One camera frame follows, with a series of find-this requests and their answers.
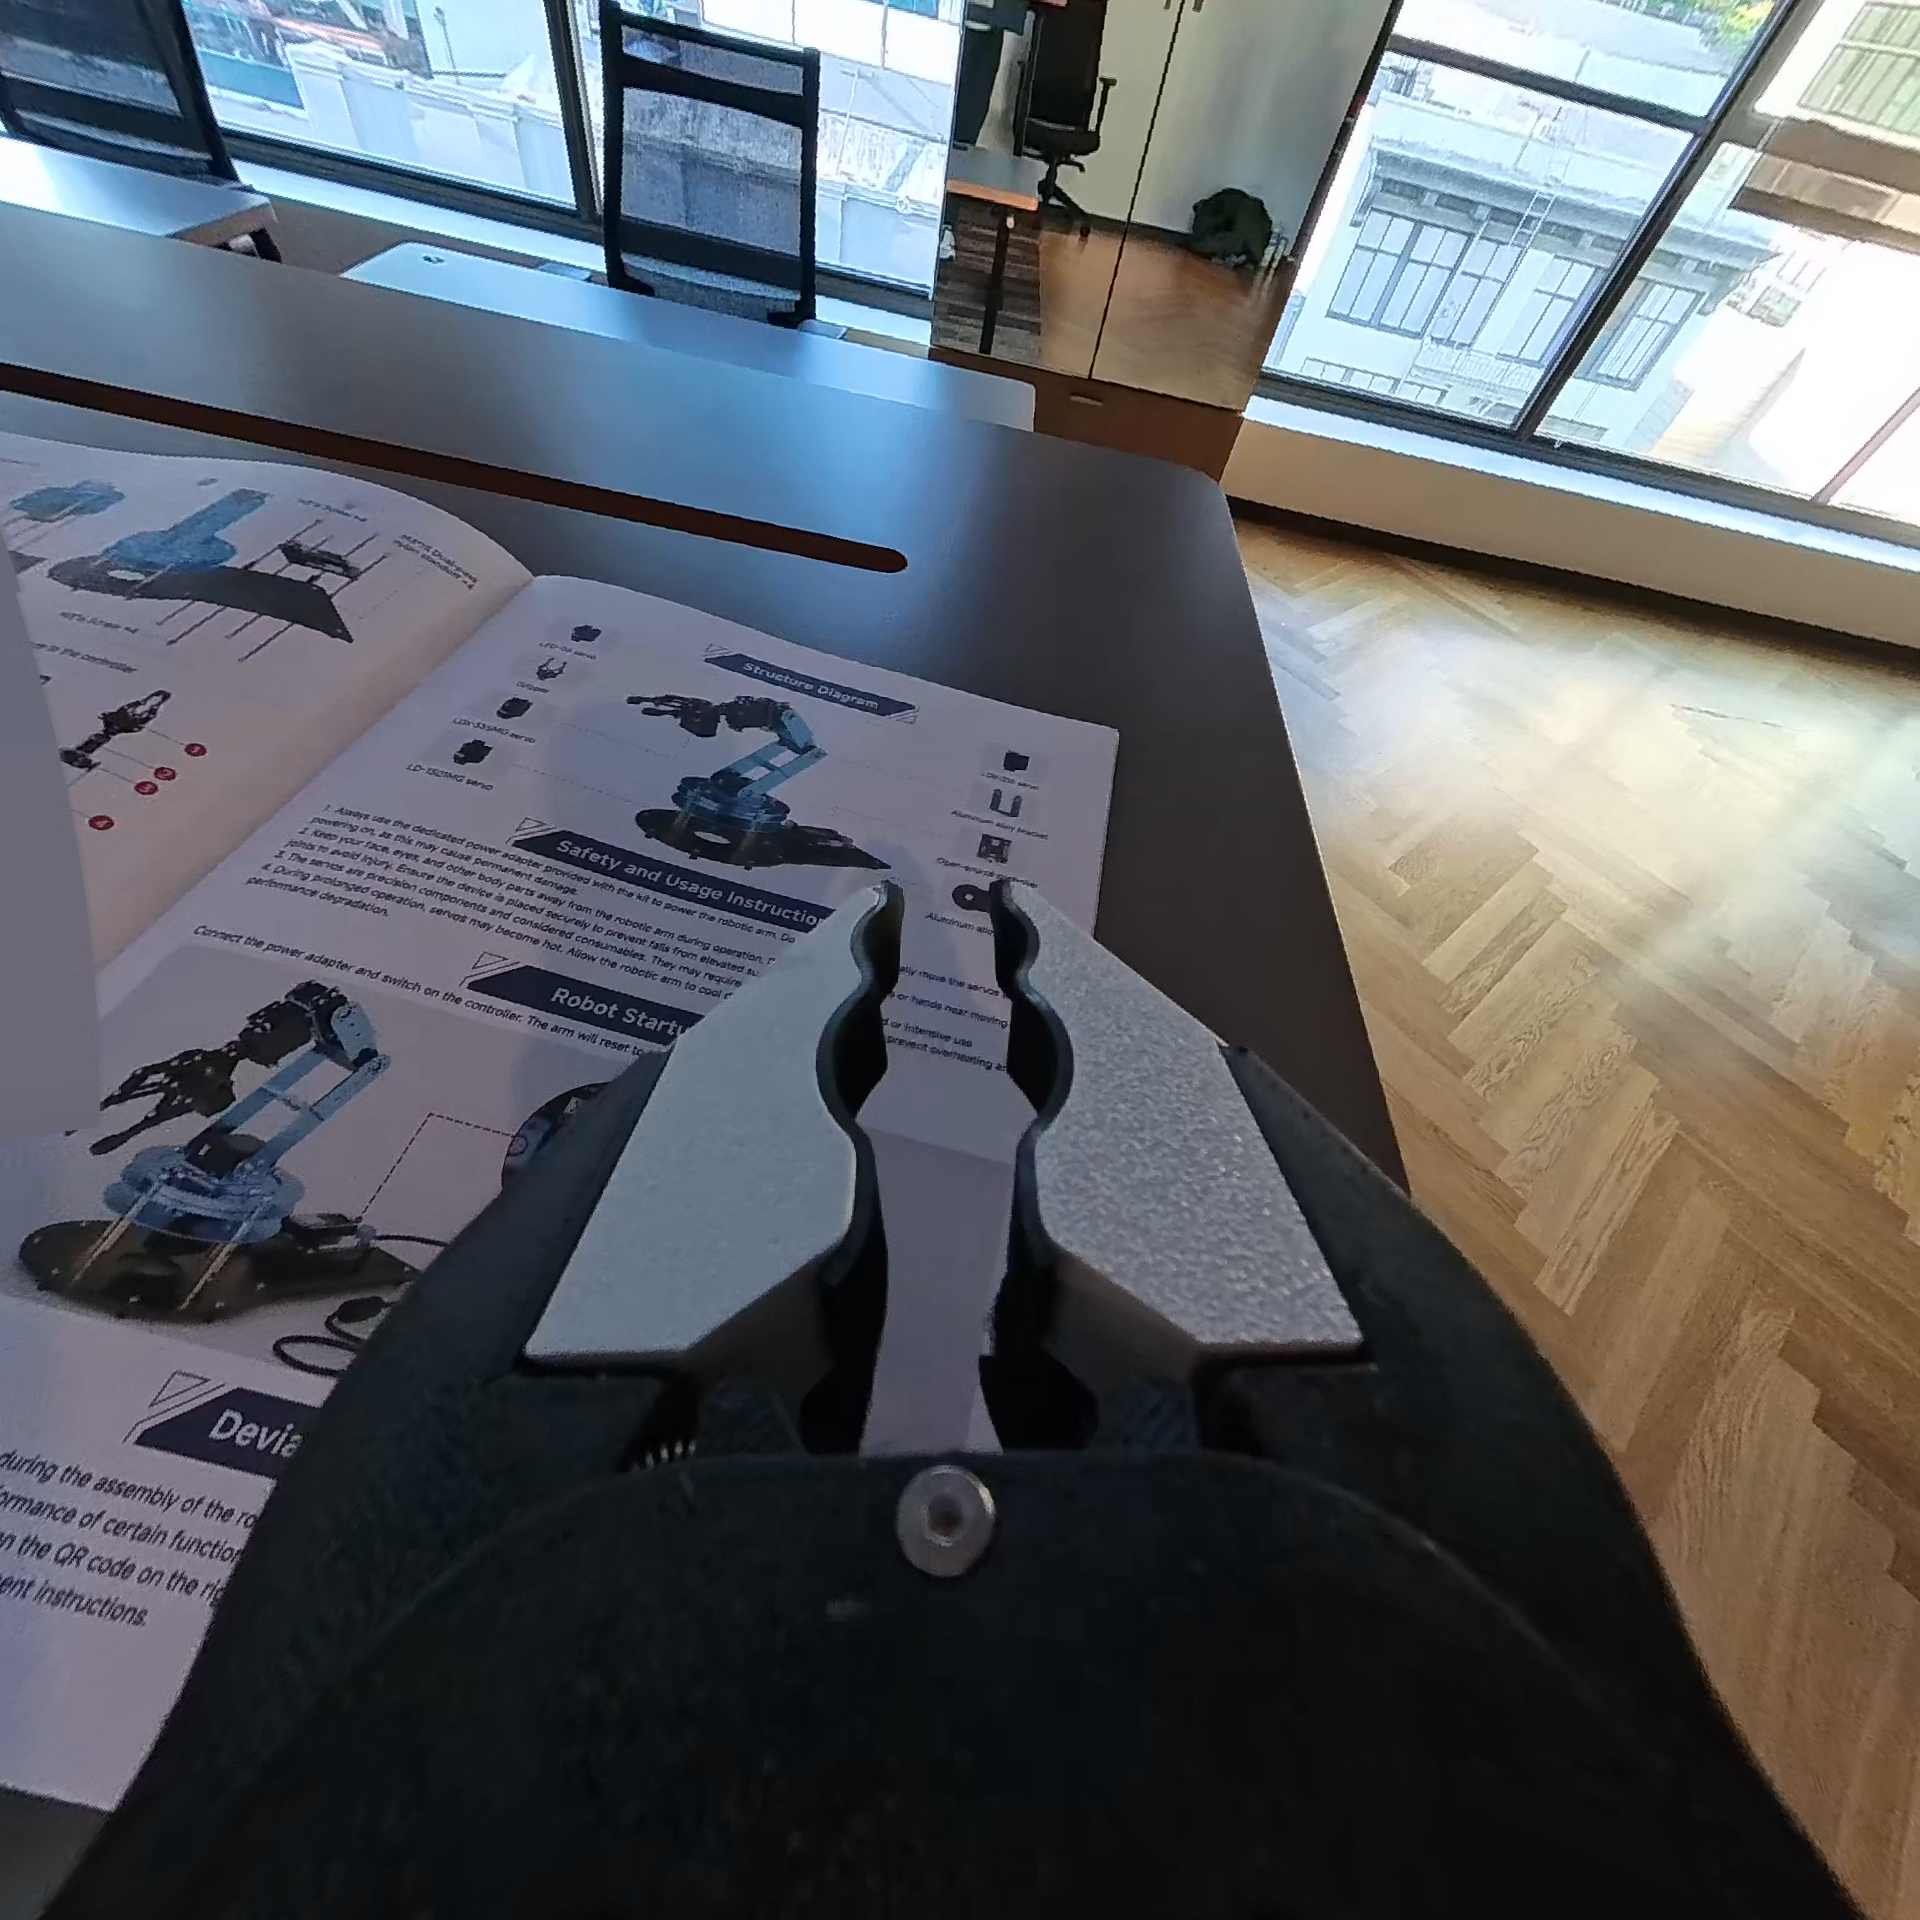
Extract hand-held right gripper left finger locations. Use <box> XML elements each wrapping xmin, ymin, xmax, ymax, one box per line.
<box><xmin>520</xmin><ymin>883</ymin><xmax>905</xmax><ymax>1374</ymax></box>

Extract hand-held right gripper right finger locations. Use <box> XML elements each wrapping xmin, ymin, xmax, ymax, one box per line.
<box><xmin>987</xmin><ymin>881</ymin><xmax>1366</xmax><ymax>1374</ymax></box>

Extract robot arm instruction manual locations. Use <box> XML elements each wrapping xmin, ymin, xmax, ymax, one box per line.
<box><xmin>0</xmin><ymin>433</ymin><xmax>1123</xmax><ymax>1812</ymax></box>

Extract dark desk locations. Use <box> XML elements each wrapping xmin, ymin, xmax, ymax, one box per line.
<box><xmin>0</xmin><ymin>201</ymin><xmax>1411</xmax><ymax>1920</ymax></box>

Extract wooden desk black legs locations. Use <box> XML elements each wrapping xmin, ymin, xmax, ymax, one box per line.
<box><xmin>944</xmin><ymin>141</ymin><xmax>1050</xmax><ymax>356</ymax></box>

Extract wooden cabinet base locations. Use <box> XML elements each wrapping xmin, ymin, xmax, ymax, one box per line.
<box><xmin>1030</xmin><ymin>375</ymin><xmax>1247</xmax><ymax>485</ymax></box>

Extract white table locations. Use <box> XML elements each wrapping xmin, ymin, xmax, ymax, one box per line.
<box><xmin>0</xmin><ymin>133</ymin><xmax>283</xmax><ymax>266</ymax></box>
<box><xmin>342</xmin><ymin>238</ymin><xmax>1040</xmax><ymax>436</ymax></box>

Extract dark green bag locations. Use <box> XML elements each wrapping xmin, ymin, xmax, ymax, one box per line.
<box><xmin>1189</xmin><ymin>188</ymin><xmax>1280</xmax><ymax>274</ymax></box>

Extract black high-back chair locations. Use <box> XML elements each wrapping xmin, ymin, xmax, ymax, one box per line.
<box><xmin>595</xmin><ymin>0</ymin><xmax>825</xmax><ymax>332</ymax></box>
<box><xmin>0</xmin><ymin>0</ymin><xmax>241</xmax><ymax>186</ymax></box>

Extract large glass window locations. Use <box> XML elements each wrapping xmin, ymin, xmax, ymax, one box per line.
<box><xmin>1257</xmin><ymin>0</ymin><xmax>1920</xmax><ymax>529</ymax></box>
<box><xmin>179</xmin><ymin>0</ymin><xmax>962</xmax><ymax>295</ymax></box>

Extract black office chair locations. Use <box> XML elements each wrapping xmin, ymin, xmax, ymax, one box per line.
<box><xmin>1011</xmin><ymin>0</ymin><xmax>1120</xmax><ymax>241</ymax></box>

